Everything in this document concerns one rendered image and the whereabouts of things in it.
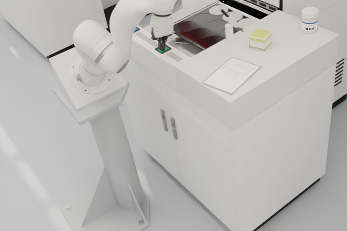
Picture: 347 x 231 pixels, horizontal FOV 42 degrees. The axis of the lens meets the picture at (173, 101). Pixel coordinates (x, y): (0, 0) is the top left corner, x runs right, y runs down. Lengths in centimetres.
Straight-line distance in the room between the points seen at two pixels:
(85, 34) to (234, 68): 61
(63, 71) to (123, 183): 73
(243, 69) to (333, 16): 93
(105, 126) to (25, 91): 174
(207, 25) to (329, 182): 112
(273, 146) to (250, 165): 14
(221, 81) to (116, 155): 78
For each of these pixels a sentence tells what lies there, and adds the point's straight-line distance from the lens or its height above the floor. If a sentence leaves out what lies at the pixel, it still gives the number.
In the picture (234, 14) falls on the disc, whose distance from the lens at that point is 239.
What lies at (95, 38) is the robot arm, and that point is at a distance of 171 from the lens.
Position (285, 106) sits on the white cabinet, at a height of 76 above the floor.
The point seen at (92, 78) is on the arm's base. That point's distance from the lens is 196.
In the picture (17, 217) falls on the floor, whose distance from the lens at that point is 289.
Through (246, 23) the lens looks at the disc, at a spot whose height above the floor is 90.
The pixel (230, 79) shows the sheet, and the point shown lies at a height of 97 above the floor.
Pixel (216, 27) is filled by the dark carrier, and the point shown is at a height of 90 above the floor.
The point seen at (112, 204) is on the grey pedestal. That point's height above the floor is 5.
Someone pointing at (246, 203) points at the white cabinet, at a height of 32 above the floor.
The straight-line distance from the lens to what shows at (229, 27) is 200.
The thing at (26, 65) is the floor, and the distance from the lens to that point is 418.
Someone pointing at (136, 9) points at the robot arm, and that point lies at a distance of 154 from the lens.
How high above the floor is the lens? 206
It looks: 39 degrees down
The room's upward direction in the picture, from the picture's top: 10 degrees counter-clockwise
